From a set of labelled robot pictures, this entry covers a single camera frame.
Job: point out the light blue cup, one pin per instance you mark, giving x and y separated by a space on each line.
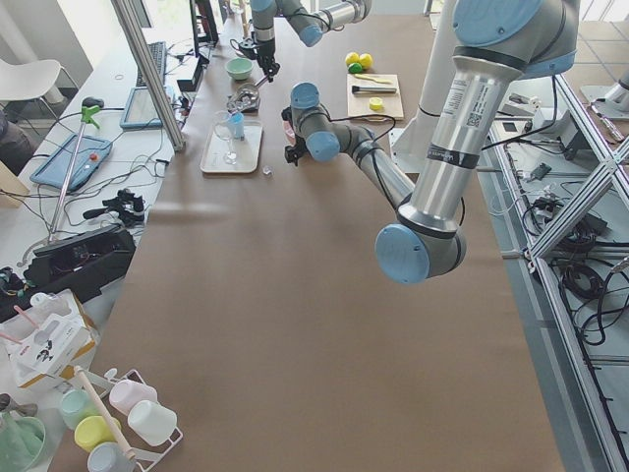
237 126

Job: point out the pink cup on rack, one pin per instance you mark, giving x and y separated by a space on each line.
125 394

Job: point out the wooden cup tree stand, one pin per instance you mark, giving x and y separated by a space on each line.
127 450

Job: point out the mint green bowl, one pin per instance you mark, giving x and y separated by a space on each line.
239 68

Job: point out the black electronics case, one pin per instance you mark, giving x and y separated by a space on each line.
83 264

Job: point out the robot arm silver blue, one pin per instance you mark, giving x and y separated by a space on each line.
497 43
309 27

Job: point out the yellow plastic knife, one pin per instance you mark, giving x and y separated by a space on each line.
372 79

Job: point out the green clamp on pole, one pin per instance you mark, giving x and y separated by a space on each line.
91 106

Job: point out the white cup on rack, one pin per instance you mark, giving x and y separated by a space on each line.
153 422

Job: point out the grey blue cup on rack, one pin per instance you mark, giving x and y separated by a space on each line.
108 457

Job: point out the white chair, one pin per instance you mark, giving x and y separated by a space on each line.
30 81

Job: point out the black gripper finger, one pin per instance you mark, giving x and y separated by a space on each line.
273 68
265 67

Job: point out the green cup on rack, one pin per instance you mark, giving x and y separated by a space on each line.
76 405

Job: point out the half cut lemon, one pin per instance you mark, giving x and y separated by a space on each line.
376 103

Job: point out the yellow cup on rack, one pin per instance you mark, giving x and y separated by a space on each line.
91 432

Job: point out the bamboo cutting board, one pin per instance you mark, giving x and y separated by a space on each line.
358 104

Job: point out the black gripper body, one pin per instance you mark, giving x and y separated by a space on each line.
292 151
265 52

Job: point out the steel muddler black tip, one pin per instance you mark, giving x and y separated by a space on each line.
355 89

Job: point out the aluminium frame post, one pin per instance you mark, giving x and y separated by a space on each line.
131 27

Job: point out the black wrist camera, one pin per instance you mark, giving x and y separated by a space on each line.
245 48
287 115

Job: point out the stainless steel ice scoop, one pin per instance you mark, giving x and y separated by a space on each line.
247 98

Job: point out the cardboard box with cups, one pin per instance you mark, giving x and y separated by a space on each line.
47 341

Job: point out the whole yellow lemon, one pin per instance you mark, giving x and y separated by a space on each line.
355 68
352 58

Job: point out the pink bowl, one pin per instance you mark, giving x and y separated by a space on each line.
289 133

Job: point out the clear wine glass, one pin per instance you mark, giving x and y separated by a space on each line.
222 131

